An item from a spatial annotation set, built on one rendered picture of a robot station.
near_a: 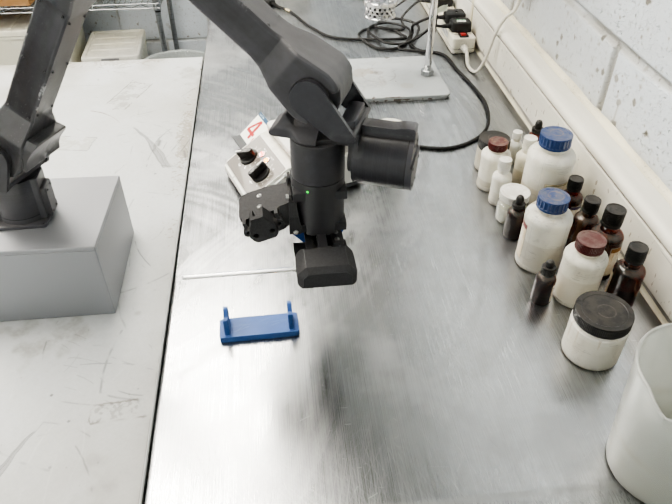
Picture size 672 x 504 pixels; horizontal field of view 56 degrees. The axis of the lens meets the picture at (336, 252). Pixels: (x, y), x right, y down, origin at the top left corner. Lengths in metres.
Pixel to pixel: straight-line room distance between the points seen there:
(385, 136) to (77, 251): 0.40
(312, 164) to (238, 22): 0.15
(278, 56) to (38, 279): 0.43
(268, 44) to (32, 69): 0.27
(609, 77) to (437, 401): 0.61
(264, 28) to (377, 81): 0.80
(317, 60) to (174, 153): 0.63
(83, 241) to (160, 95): 0.63
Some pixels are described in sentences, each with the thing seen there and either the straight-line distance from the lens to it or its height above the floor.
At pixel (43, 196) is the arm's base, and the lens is 0.86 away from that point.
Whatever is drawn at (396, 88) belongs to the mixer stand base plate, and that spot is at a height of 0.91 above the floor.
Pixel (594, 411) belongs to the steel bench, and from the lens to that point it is 0.79.
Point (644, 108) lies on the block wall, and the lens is 1.02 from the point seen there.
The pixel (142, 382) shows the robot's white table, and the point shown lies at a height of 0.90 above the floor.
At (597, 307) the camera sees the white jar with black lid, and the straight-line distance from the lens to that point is 0.80.
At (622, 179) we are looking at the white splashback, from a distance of 0.98.
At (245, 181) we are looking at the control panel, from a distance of 1.02.
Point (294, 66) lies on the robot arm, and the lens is 0.59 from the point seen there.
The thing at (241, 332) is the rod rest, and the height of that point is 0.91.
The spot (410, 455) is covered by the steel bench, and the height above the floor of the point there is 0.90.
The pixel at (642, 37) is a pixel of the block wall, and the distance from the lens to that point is 1.03.
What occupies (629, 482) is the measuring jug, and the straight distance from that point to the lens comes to 0.73.
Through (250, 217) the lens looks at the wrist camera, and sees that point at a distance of 0.66.
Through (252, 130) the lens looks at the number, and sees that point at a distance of 1.19.
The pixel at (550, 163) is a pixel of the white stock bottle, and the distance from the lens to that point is 0.99.
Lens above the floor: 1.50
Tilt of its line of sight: 40 degrees down
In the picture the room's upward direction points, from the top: straight up
